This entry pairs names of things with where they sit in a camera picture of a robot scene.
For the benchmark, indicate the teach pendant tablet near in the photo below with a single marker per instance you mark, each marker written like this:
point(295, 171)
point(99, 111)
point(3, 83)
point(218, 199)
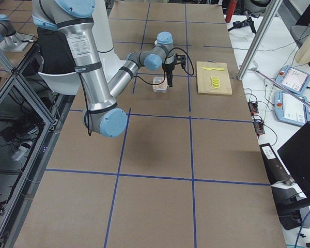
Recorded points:
point(290, 110)

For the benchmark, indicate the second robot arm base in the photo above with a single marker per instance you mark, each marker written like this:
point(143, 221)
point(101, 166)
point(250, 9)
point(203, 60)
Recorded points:
point(10, 39)

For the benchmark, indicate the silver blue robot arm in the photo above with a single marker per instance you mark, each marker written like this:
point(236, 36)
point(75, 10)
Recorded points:
point(103, 75)

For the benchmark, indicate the black white power box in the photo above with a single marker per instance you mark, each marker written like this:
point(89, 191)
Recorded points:
point(275, 170)

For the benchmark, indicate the bamboo cutting board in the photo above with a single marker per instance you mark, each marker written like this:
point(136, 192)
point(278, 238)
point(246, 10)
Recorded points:
point(204, 79)

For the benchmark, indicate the yellow plastic knife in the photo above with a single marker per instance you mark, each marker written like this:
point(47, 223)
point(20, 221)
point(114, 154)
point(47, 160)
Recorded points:
point(216, 69)

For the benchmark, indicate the orange black connector near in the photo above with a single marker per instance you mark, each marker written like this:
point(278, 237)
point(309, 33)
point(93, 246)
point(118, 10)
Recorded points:
point(259, 125)

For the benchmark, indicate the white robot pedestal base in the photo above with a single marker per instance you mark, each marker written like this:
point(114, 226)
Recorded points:
point(103, 39)

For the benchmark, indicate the teach pendant tablet far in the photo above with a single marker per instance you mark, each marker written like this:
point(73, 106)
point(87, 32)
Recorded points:
point(293, 79)

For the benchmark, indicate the black laptop monitor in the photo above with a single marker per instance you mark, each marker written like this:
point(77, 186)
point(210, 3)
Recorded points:
point(295, 154)

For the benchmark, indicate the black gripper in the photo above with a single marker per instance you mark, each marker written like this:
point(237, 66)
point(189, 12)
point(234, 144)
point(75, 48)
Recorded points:
point(168, 67)

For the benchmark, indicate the aluminium frame post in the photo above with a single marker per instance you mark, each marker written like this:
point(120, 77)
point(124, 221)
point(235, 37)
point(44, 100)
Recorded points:
point(265, 23)

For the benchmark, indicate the aluminium cage frame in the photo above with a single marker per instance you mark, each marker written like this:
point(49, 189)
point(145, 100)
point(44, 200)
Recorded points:
point(31, 116)

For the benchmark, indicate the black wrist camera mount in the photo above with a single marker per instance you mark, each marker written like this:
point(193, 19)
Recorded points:
point(180, 60)

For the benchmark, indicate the white chair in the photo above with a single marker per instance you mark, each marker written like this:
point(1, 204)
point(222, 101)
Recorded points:
point(66, 84)

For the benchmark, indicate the orange black connector far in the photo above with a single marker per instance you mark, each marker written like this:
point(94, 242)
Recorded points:
point(253, 105)

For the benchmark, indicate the red cylinder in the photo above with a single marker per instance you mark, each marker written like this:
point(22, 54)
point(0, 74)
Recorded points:
point(230, 11)

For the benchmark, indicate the clear plastic egg box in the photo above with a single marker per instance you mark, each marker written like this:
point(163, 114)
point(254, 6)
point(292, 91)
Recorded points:
point(159, 84)

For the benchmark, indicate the orange black connector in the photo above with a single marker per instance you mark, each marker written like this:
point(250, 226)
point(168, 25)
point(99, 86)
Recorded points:
point(253, 105)
point(259, 125)

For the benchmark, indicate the teach pendant tablet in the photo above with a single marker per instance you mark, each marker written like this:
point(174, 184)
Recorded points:
point(290, 110)
point(293, 79)

